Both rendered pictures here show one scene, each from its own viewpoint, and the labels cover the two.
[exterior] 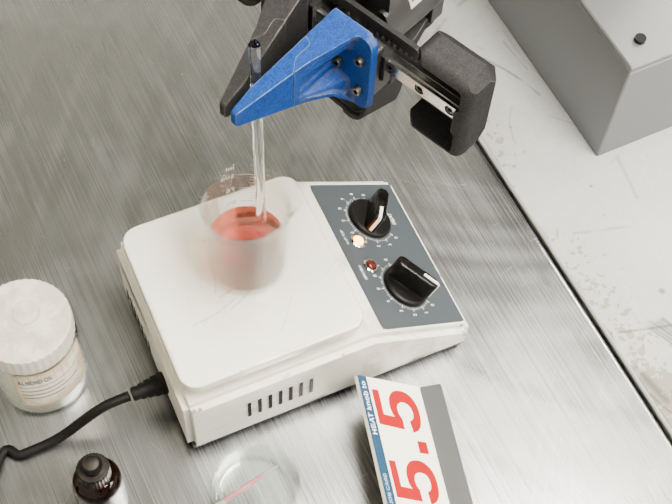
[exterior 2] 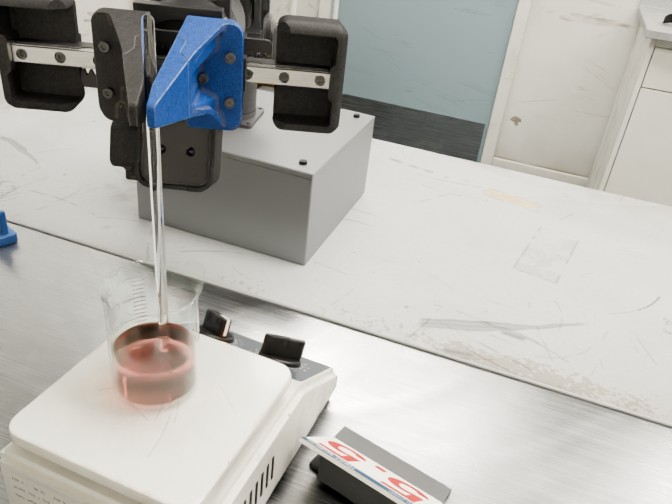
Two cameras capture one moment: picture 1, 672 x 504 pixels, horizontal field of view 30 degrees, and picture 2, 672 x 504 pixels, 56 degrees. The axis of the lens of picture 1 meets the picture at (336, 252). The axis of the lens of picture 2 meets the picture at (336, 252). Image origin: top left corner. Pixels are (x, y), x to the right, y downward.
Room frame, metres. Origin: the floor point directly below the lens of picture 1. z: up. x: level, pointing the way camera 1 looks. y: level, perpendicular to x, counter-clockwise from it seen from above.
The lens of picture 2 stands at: (0.11, 0.17, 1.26)
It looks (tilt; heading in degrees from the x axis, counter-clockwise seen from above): 31 degrees down; 317
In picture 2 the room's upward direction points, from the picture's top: 7 degrees clockwise
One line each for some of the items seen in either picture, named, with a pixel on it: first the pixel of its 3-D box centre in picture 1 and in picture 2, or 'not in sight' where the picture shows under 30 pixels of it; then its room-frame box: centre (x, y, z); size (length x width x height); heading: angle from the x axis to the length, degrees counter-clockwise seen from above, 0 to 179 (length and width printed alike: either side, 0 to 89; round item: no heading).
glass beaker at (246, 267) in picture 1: (251, 231); (158, 332); (0.38, 0.05, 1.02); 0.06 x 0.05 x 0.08; 96
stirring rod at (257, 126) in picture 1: (258, 157); (157, 215); (0.39, 0.05, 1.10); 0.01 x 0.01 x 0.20
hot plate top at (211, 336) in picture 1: (241, 279); (161, 400); (0.37, 0.06, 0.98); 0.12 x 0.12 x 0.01; 28
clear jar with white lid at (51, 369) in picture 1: (33, 348); not in sight; (0.33, 0.19, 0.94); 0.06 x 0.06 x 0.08
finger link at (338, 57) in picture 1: (303, 96); (199, 95); (0.39, 0.02, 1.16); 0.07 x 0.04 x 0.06; 143
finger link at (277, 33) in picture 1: (246, 53); (115, 88); (0.41, 0.05, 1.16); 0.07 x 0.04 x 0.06; 142
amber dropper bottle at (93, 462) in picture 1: (97, 482); not in sight; (0.25, 0.13, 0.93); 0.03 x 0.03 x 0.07
